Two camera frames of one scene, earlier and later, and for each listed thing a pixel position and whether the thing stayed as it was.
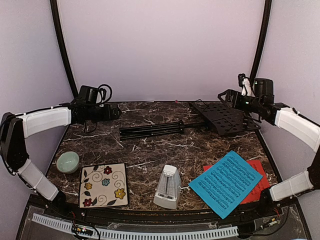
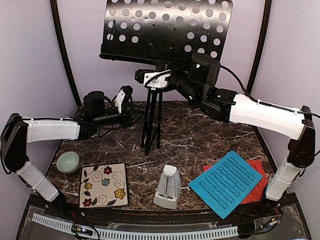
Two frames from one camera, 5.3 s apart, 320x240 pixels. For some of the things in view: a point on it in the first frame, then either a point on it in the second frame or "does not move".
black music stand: x=222 y=123 to x=161 y=32
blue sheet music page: x=226 y=187 does not move
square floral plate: x=102 y=185 does not move
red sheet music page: x=256 y=195 does not move
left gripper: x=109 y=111 to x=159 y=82
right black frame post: x=266 y=15 does not move
